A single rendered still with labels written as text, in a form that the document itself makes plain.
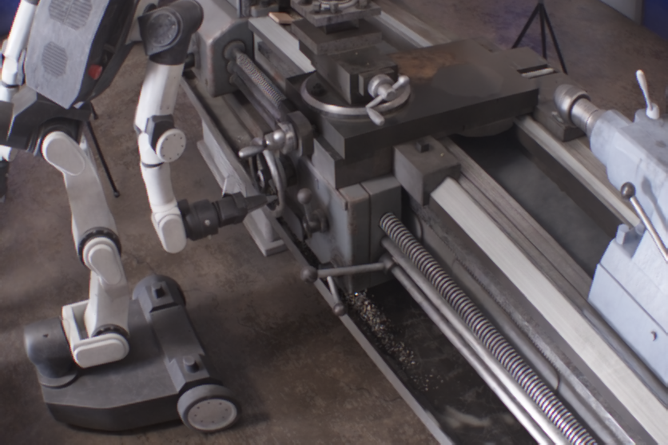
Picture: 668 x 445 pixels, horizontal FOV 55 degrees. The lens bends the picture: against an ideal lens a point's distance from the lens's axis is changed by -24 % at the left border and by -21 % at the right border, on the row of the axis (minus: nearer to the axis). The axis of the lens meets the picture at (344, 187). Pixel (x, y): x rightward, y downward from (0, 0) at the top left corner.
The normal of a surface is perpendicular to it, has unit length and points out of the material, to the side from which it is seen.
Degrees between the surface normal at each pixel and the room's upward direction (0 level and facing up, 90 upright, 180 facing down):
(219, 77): 90
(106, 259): 90
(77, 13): 73
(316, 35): 0
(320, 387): 0
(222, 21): 32
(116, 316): 90
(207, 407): 90
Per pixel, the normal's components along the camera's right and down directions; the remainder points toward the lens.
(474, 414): -0.02, -0.81
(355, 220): 0.45, 0.51
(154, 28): -0.15, 0.36
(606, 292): -0.89, 0.28
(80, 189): 0.35, 0.83
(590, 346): -0.54, -0.50
